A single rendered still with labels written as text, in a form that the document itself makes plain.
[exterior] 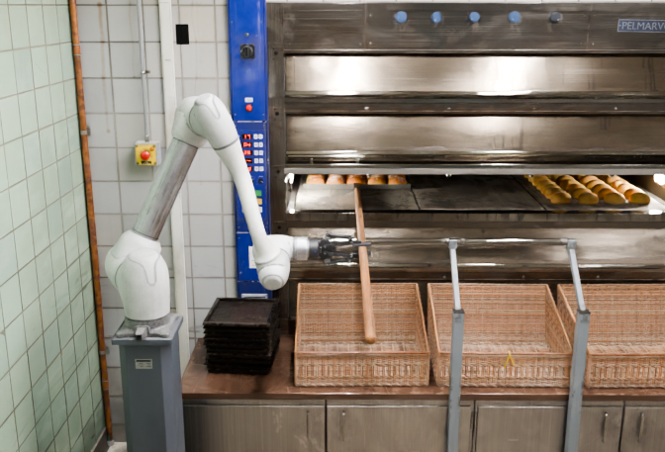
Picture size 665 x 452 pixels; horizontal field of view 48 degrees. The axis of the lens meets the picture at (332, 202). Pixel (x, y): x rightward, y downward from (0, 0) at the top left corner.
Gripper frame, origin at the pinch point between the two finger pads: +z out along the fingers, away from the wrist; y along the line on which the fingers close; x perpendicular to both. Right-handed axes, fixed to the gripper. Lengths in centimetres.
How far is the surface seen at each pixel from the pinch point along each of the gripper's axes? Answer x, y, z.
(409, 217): -55, 3, 23
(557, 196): -72, -3, 94
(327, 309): -49, 45, -14
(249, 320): -21, 39, -46
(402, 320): -48, 51, 20
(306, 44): -57, -74, -23
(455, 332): 4.8, 32.3, 36.3
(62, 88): -38, -57, -123
